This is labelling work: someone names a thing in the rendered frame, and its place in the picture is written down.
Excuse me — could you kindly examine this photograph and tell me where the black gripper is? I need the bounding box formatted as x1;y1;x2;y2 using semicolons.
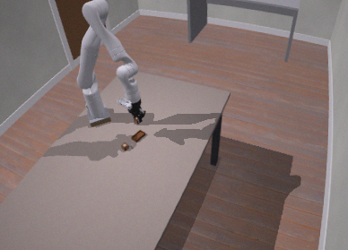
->
128;99;145;124

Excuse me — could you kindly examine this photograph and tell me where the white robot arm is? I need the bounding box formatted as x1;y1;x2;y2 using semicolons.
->
77;0;141;118

